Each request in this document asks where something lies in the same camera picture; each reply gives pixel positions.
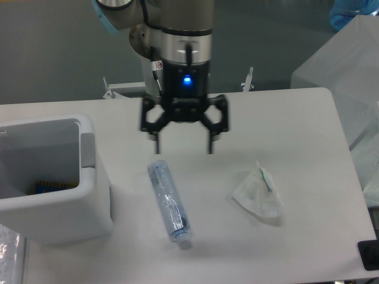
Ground crumpled white paper wrapper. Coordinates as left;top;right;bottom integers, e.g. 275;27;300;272
231;160;284;218

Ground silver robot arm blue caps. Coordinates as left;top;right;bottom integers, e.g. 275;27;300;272
92;1;229;153

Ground black device at edge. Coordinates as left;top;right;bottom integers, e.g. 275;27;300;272
358;240;378;271

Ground blue plastic bag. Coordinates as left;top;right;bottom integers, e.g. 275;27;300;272
329;0;378;31

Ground grey trash can push button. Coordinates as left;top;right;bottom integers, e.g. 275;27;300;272
81;133;96;168

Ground white trash can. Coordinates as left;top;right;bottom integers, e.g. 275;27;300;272
1;113;114;244

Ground crushed clear plastic bottle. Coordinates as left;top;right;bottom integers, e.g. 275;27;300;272
147;160;191;250

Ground yellow black item in bin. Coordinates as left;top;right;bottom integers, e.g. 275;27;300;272
29;180;79;195

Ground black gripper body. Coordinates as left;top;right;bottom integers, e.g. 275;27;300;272
161;60;210;122

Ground black cable on pedestal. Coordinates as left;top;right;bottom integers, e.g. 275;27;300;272
149;46;165;97

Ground green stick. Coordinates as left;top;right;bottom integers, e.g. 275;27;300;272
258;167;272;192

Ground white base bracket frame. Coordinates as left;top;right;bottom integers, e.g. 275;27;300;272
102;66;255;99

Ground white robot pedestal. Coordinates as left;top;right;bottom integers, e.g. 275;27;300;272
140;57;163;96

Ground clear plastic sheet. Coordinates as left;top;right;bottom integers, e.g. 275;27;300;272
1;225;25;283

